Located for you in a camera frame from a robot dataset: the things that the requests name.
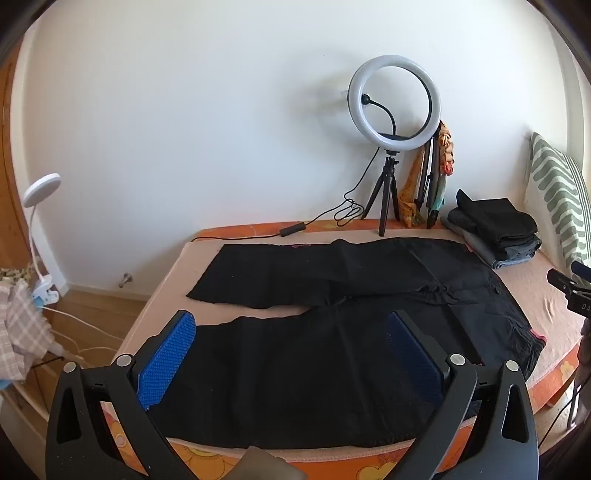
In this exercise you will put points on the black folded tripod stand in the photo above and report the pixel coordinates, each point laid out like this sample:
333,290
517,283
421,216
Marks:
433,194

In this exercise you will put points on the green striped white pillow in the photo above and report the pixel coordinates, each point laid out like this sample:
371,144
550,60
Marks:
554,184

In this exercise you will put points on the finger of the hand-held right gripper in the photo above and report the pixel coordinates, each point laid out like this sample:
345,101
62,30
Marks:
581,267
561,280

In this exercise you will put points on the teal patterned cloth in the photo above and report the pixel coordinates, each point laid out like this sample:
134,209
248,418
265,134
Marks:
441,191

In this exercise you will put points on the black pants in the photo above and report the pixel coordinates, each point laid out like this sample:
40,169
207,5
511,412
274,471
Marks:
300,360

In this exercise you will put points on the white clip desk lamp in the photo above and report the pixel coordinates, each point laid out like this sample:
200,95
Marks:
42,187

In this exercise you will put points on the plaid cloth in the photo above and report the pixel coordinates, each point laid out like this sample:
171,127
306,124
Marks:
18,332

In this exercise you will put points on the blue denim folded garment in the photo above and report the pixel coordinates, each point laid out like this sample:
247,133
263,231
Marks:
508,262

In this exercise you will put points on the grey folded garment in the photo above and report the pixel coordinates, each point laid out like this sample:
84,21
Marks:
461,221

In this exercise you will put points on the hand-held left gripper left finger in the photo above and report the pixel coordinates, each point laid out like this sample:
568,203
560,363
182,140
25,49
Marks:
168,360

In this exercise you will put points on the wooden door panel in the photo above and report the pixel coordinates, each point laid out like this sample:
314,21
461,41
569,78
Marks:
11,184

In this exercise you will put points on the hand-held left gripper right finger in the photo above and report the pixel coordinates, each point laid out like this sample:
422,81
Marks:
415,360

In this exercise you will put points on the spotted cloth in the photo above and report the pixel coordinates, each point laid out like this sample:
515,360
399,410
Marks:
16,274

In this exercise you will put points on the metal door stop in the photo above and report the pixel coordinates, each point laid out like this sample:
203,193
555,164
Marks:
125,278

